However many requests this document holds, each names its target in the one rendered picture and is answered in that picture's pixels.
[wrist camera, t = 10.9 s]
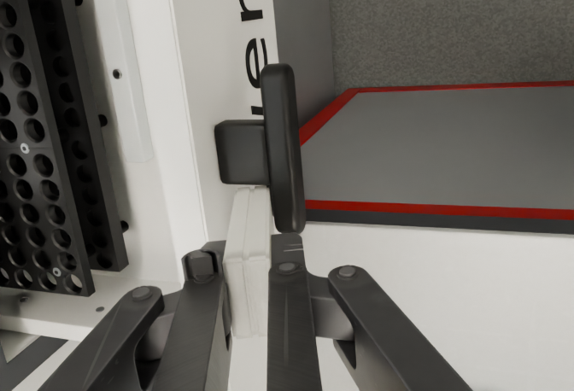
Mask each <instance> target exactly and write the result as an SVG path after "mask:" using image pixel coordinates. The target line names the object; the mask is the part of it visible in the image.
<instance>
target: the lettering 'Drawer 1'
mask: <svg viewBox="0 0 574 391"><path fill-rule="evenodd" d="M239 2H240V5H241V7H242V9H243V12H241V20H242V21H247V20H258V19H263V14H262V9H259V10H248V9H247V8H246V6H245V4H244V1H243V0H239ZM261 45H262V49H263V55H264V66H265V65H267V64H268V62H267V47H266V43H265V39H264V38H261ZM252 49H254V55H255V71H256V78H257V79H255V78H254V77H253V75H252V73H251V69H250V62H249V58H250V53H251V50H252ZM245 61H246V69H247V74H248V78H249V82H250V83H251V85H252V86H253V87H254V88H256V89H260V87H261V86H260V69H259V60H258V52H257V43H256V38H252V39H251V40H250V41H249V43H248V45H247V49H246V55H245ZM251 111H252V114H255V115H263V109H262V107H256V106H251ZM267 188H269V189H270V197H271V204H272V192H271V185H270V184H269V185H267ZM272 216H273V217H274V215H273V207H272Z"/></svg>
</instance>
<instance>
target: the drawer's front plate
mask: <svg viewBox="0 0 574 391"><path fill-rule="evenodd" d="M243 1H244V4H245V6H246V8H247V9H248V10H259V9H262V14H263V19H258V20H247V21H242V20H241V12H243V9H242V7H241V5H240V2H239V0H132V9H133V14H134V20H135V25H136V29H137V35H138V43H139V49H140V54H141V59H142V63H143V73H144V78H145V83H146V88H147V93H148V98H149V107H150V112H151V118H152V122H153V127H154V133H155V141H156V147H157V152H158V157H159V162H160V167H161V176H162V181H163V186H164V191H165V197H166V201H167V211H168V215H169V220H170V225H171V231H172V235H173V245H174V250H175V254H176V260H177V265H178V270H179V279H180V284H181V289H182V288H183V285H184V282H185V278H184V273H183V268H182V263H181V258H182V257H183V256H184V255H185V254H187V253H189V252H190V251H193V250H196V249H200V248H201V247H202V246H203V245H204V244H205V243H206V242H212V241H220V240H226V239H227V235H228V230H229V225H230V220H231V212H232V207H233V202H234V197H235V193H236V190H237V188H244V187H250V189H254V188H255V186H262V185H245V184H223V183H222V182H221V180H220V169H219V162H218V155H217V149H216V142H215V136H214V127H215V125H217V124H219V123H220V122H222V121H224V120H263V119H264V118H263V115H255V114H252V111H251V106H256V107H262V101H261V88H260V89H256V88H254V87H253V86H252V85H251V83H250V82H249V78H248V74H247V69H246V61H245V55H246V49H247V45H248V43H249V41H250V40H251V39H252V38H256V43H257V52H258V60H259V69H260V75H261V69H262V68H263V67H264V55H263V49H262V45H261V38H264V39H265V43H266V52H267V62H268V64H272V63H278V48H277V39H276V29H275V20H274V10H273V1H272V0H243ZM231 336H232V350H231V365H230V374H229V382H228V390H227V391H267V336H263V337H259V335H253V338H244V339H237V338H236V337H235V336H233V334H232V327H231Z"/></svg>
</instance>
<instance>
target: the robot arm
mask: <svg viewBox="0 0 574 391"><path fill-rule="evenodd" d="M181 263H182V268H183V273H184V285H183V288H182V289H180V290H178V291H175V292H173V293H170V294H167V295H162V292H161V289H160V288H158V287H157V286H151V285H149V286H145V285H144V286H140V287H136V288H135V289H132V290H130V291H128V292H127V293H126V294H124V295H123V296H122V297H121V298H120V300H119V301H118V302H117V303H116V304H115V305H114V306H113V307H112V308H111V310H110V311H109V312H108V313H107V314H106V315H105V316H104V317H103V318H102V320H101V321H100V322H99V323H98V324H97V325H96V326H95V327H94V328H93V330H92V331H91V332H90V333H89V334H88V335H87V336H86V337H85V339H84V340H83V341H82V342H81V343H80V344H79V345H78V346H77V347H76V348H75V349H74V350H73V351H72V352H71V353H70V354H69V355H68V356H67V358H66V359H65V360H64V361H63V362H62V363H61V364H60V365H59V366H58V368H57V369H56V370H55V371H54V372H53V373H52V374H51V375H50V377H49V378H48V379H47V380H46V381H45V382H44V383H43V384H42V385H41V386H40V388H39V389H38V390H37V391H227V390H228V382H229V374H230V365H231V350H232V336H231V327H232V334H233V336H235V337H236V338H237V339H244V338H253V335H259V337H263V336H267V362H266V391H323V390H322V383H321V376H320V370H319V357H318V350H317V344H316V337H322V338H329V339H332V340H333V346H334V348H335V349H336V351H337V353H338V355H339V357H340V358H341V360H342V362H343V363H344V365H345V367H346V368H347V370H348V372H349V374H350V376H352V378H353V380H354V382H355V384H356V386H357V387H358V389H359V390H360V391H473V390H472V389H471V388H470V386H469V385H468V384H467V383H466V382H465V381H464V380H463V378H462V377H461V376H460V375H459V374H458V373H457V372H456V370H455V369H454V368H453V367H452V366H451V365H450V364H449V362H448V361H447V360H446V359H445V358H444V357H443V356H442V355H441V354H440V353H439V352H438V351H437V350H436V348H435V347H434V346H433V345H432V344H431V343H430V342H429V340H428V339H427V338H426V337H425V336H424V335H423V334H422V332H421V331H420V330H419V329H418V328H417V327H416V326H415V325H414V323H413V322H412V321H411V320H410V319H409V318H408V317H407V315H406V314H405V313H404V312H403V311H402V310H401V309H400V308H399V307H398V306H397V305H396V304H395V303H394V301H393V300H392V299H391V298H390V297H389V296H388V295H387V293H386V292H385V291H384V290H383V289H382V288H381V287H380V285H379V284H378V283H377V282H376V281H375V280H374V279H373V277H372V276H371V275H370V274H369V273H368V272H367V271H366V270H365V269H363V268H362V267H359V266H353V265H345V266H339V267H336V268H334V269H332V270H331V271H330V272H329V274H328V277H319V276H316V275H314V274H312V273H310V272H309V271H308V270H307V267H306V263H305V257H304V250H303V244H302V237H301V236H300V235H298V234H297V233H296V232H291V233H282V234H274V228H273V219H272V204H271V197H270V189H269V188H267V186H266V185H262V186H255V188H254V189H250V187H244V188H237V190H236V193H235V197H234V202H233V207H232V212H231V220H230V225H229V230H228V235H227V239H226V240H220V241H212V242H206V243H205V244H204V245H203V246H202V247H201V248H200V249H196V250H193V251H190V252H189V253H187V254H185V255H184V256H183V257H182V258H181Z"/></svg>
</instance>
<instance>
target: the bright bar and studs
mask: <svg viewBox="0 0 574 391"><path fill-rule="evenodd" d="M95 5H96V9H97V17H98V21H99V26H100V31H101V35H102V43H103V48H104V52H105V56H106V62H107V66H108V74H109V78H110V83H111V87H112V92H113V96H114V105H115V109H116V113H117V118H118V122H119V127H120V135H121V140H122V144H123V149H124V153H125V157H126V162H138V163H144V162H146V161H147V160H150V159H152V158H154V153H153V148H152V142H151V138H150V133H149V124H148V119H147V114H146V109H145V104H144V95H143V90H142V85H141V80H140V75H139V70H138V61H137V56H136V51H135V46H134V41H133V36H132V28H131V22H130V17H129V13H128V7H127V2H126V0H95Z"/></svg>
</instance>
